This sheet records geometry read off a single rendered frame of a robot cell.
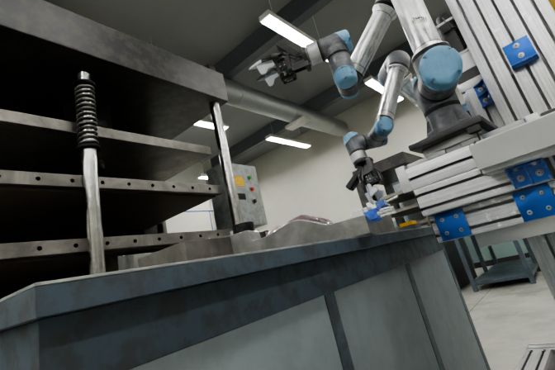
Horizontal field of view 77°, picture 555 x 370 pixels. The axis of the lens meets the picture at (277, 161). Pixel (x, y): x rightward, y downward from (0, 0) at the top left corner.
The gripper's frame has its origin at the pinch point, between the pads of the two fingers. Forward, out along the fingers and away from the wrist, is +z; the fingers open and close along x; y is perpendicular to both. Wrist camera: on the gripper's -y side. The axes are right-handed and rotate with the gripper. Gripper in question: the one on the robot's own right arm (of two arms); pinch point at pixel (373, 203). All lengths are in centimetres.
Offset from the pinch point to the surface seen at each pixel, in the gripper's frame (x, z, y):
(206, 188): -27, -40, -73
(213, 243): -83, 18, -12
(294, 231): -52, 14, -9
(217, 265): -100, 31, 6
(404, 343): -18, 53, -3
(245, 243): -57, 11, -25
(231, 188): -14, -39, -67
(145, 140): -60, -60, -73
